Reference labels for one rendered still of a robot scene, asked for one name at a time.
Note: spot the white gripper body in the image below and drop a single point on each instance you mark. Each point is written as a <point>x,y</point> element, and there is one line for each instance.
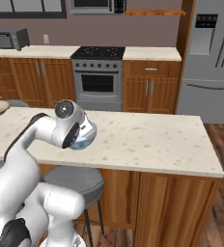
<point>90,130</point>

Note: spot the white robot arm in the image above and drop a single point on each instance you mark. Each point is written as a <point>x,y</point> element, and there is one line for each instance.
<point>17,180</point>

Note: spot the blue glass bowl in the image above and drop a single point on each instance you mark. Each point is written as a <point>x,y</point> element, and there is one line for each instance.
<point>80,145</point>

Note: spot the wooden dining counter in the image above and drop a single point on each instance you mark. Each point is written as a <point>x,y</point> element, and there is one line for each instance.
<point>155,141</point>

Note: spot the steel oven with black hob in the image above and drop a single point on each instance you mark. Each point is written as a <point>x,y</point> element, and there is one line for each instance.
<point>98,80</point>

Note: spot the wooden cupboard run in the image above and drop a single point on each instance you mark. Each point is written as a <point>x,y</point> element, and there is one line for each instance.
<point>151,85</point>
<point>30,80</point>

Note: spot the grey toaster oven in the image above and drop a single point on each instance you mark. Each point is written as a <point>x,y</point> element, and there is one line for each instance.
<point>7,39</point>

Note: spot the steel microwave oven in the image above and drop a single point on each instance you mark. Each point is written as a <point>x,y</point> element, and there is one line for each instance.
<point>94,5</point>

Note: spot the dark framed window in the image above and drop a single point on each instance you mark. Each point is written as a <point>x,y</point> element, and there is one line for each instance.
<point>28,8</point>

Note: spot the steel fridge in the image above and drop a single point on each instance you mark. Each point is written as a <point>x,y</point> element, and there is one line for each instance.
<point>210,61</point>

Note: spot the white wall socket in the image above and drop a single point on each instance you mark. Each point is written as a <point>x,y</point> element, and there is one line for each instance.
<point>46,39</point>

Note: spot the wooden wall shelf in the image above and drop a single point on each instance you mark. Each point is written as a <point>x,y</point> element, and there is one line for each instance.
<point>154,12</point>

